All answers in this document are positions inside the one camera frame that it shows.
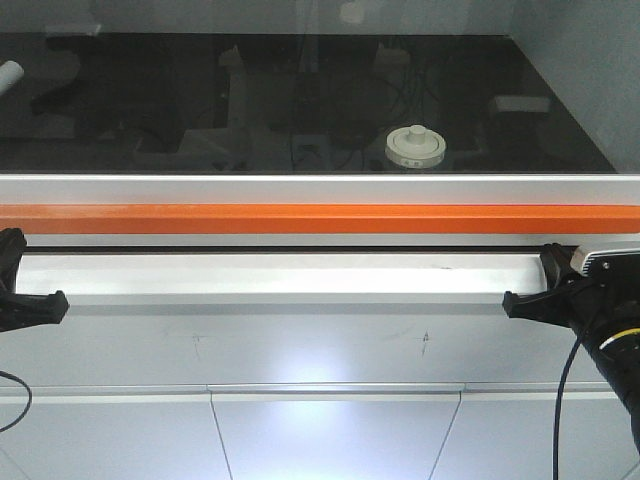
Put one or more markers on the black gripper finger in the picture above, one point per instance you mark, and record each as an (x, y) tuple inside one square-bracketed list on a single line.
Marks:
[(556, 263), (13, 245), (19, 311), (549, 307)]

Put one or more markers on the fume hood sash with orange handle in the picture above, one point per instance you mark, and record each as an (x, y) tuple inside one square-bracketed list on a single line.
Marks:
[(155, 123)]

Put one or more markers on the glass jar with cream lid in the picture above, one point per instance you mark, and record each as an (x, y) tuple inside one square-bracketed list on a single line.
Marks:
[(415, 147)]

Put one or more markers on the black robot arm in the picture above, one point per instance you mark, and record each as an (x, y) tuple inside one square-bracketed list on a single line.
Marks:
[(594, 291)]

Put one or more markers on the white fume hood base cabinet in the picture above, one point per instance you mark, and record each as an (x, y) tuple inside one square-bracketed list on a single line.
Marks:
[(302, 364)]

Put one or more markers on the rolled white poster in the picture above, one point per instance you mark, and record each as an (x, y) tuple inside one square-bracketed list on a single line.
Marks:
[(11, 73)]

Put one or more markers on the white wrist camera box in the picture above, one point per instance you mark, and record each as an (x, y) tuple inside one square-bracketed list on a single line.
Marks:
[(591, 258)]

